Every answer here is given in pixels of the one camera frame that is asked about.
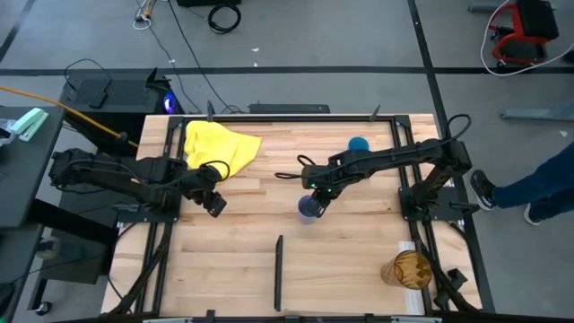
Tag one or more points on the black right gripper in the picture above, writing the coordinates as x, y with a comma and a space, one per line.
325, 175

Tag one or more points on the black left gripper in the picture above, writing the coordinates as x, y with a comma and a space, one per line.
204, 181

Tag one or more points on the purple plastic cup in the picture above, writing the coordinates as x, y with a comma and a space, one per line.
306, 210

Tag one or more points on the blue plastic cup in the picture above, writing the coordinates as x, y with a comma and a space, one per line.
359, 143

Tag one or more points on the amber transparent plastic cup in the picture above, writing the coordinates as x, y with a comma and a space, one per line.
408, 271

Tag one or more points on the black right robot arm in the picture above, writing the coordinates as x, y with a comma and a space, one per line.
403, 154

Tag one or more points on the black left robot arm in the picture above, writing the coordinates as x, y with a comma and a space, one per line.
112, 172

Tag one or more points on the yellow cloth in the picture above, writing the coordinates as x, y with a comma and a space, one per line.
215, 143

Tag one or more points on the black upright divider panel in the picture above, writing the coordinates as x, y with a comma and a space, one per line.
278, 273

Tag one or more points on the black power strip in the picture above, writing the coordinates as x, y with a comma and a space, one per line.
287, 108

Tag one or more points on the black computer tower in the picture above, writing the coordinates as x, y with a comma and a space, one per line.
130, 96

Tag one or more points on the small black device on tower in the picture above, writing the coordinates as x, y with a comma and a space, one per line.
98, 94

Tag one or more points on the black equipment stand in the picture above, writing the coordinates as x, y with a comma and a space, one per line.
72, 269

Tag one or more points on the black side desk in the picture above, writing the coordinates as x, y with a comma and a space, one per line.
27, 179

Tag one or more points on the mint green stapler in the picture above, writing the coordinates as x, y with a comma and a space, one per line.
29, 122

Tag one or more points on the person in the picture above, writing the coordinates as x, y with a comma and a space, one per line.
529, 188

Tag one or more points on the red cart with black seat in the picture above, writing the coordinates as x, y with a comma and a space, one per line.
521, 33

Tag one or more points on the black frame post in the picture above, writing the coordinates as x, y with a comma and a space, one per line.
210, 111
375, 113

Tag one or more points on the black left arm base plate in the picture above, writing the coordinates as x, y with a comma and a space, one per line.
134, 216

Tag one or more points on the black aluminium table frame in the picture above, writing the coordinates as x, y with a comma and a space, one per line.
287, 119

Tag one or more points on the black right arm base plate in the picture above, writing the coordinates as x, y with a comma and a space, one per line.
448, 213

